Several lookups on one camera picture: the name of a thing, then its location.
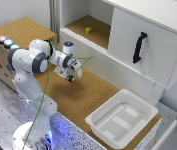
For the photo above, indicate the blue button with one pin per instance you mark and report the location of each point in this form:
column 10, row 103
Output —
column 8, row 42

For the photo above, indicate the red button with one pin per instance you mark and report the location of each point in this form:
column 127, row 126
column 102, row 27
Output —
column 2, row 38

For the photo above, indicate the yellow block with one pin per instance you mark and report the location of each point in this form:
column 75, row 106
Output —
column 88, row 30

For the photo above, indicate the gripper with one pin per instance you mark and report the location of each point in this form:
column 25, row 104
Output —
column 75, row 68

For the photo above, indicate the green button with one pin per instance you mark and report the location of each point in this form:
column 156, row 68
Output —
column 14, row 47

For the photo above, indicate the white plastic box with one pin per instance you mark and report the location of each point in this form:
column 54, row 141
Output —
column 121, row 121

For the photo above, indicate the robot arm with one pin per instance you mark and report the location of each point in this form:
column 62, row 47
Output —
column 28, row 61

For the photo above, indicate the white sliding door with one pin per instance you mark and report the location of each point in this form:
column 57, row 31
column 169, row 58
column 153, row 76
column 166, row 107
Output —
column 154, row 63

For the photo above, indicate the white cabinet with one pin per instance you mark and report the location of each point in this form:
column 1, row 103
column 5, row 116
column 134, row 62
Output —
column 98, row 68

